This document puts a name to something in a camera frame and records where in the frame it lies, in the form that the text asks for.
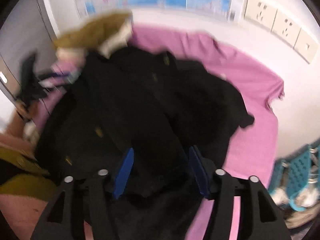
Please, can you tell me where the black coat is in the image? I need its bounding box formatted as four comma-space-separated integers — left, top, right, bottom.
35, 47, 255, 240

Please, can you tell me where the person's left hand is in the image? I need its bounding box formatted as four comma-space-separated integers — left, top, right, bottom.
4, 102, 38, 139

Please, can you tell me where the pink bed sheet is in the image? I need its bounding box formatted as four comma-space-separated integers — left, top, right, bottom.
32, 23, 286, 240

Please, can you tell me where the grey wardrobe door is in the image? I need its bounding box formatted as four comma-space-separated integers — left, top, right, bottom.
1, 0, 56, 101

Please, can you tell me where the mustard hanging coat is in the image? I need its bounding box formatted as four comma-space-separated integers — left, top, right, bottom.
1, 147, 57, 201

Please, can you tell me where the teal laundry basket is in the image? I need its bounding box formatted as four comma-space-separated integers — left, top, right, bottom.
268, 140, 319, 211

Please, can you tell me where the mustard and cream coat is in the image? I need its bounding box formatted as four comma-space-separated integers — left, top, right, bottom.
53, 11, 133, 63

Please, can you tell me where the white wall socket panel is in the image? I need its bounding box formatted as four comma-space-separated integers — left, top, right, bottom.
244, 0, 319, 64

